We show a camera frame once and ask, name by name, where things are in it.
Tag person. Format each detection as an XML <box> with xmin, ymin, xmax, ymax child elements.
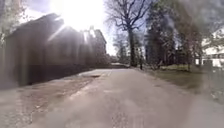
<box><xmin>138</xmin><ymin>57</ymin><xmax>144</xmax><ymax>71</ymax></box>

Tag bare tall tree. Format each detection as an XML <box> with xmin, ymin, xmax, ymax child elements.
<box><xmin>103</xmin><ymin>0</ymin><xmax>158</xmax><ymax>68</ymax></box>

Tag grey asphalt road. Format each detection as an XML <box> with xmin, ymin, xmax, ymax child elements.
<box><xmin>24</xmin><ymin>68</ymin><xmax>224</xmax><ymax>128</ymax></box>

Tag dark evergreen trees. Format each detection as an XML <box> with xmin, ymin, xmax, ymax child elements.
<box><xmin>143</xmin><ymin>0</ymin><xmax>204</xmax><ymax>72</ymax></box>

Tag dark building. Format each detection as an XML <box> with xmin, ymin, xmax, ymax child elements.
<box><xmin>0</xmin><ymin>13</ymin><xmax>109</xmax><ymax>88</ymax></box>

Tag grass verge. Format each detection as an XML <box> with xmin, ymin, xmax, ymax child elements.
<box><xmin>141</xmin><ymin>64</ymin><xmax>224</xmax><ymax>101</ymax></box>

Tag dirt and gravel verge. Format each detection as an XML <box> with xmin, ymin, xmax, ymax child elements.
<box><xmin>0</xmin><ymin>68</ymin><xmax>111</xmax><ymax>128</ymax></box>

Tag white building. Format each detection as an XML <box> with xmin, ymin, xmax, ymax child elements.
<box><xmin>194</xmin><ymin>28</ymin><xmax>224</xmax><ymax>68</ymax></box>

